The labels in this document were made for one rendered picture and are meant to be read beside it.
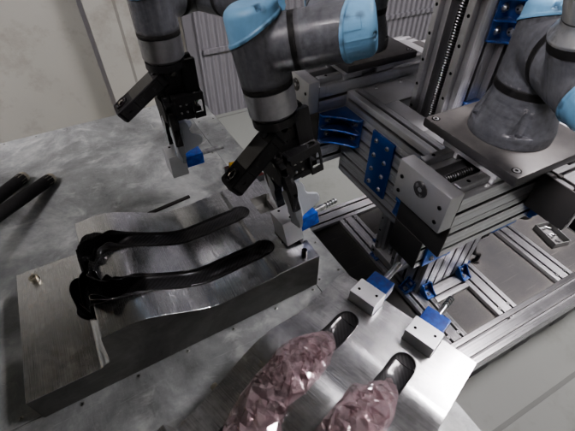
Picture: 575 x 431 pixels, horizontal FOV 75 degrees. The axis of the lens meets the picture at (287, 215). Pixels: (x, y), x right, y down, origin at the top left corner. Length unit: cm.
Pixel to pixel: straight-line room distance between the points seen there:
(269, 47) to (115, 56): 205
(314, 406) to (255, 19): 50
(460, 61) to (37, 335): 98
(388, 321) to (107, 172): 81
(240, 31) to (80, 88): 226
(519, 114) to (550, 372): 126
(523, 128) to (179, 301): 66
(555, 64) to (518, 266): 126
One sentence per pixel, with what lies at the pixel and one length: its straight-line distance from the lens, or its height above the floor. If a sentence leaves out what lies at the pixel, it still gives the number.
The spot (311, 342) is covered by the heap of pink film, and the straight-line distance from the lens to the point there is 59.
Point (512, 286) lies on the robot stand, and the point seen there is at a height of 21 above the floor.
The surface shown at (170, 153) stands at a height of 96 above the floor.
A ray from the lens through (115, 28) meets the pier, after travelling 248.
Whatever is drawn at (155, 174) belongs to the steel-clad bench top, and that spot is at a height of 80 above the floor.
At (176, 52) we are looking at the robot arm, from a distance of 75.
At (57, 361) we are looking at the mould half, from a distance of 72.
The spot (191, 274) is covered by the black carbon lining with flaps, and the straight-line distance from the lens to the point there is 70.
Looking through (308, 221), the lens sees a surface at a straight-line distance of 70.
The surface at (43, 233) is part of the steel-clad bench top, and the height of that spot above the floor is 80.
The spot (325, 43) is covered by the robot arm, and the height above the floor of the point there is 125.
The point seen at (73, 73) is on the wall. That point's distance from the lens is 270.
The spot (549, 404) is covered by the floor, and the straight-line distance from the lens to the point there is 178.
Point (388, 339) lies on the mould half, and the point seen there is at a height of 86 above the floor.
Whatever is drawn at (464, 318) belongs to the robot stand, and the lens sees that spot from 155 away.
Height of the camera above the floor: 143
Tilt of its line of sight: 45 degrees down
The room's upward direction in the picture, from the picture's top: straight up
